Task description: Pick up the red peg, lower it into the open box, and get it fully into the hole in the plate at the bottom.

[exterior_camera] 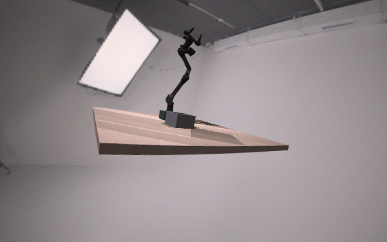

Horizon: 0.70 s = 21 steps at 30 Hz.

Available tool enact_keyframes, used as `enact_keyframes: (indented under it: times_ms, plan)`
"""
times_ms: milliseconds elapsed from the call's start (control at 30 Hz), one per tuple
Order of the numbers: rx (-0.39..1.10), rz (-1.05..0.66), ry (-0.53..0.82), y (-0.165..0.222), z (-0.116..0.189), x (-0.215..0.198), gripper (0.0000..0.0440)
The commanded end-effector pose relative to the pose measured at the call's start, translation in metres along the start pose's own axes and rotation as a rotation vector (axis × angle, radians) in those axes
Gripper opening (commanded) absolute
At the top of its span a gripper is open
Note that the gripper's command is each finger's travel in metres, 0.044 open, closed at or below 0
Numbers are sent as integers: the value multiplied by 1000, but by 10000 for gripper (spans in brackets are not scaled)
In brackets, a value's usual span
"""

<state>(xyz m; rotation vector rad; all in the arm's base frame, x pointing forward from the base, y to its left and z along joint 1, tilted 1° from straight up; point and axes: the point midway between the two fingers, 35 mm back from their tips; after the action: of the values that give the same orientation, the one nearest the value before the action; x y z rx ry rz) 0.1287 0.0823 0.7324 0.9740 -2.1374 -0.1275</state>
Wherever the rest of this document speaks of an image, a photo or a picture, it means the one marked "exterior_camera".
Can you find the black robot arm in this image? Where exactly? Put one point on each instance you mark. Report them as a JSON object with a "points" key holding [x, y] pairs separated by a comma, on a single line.
{"points": [[182, 50]]}

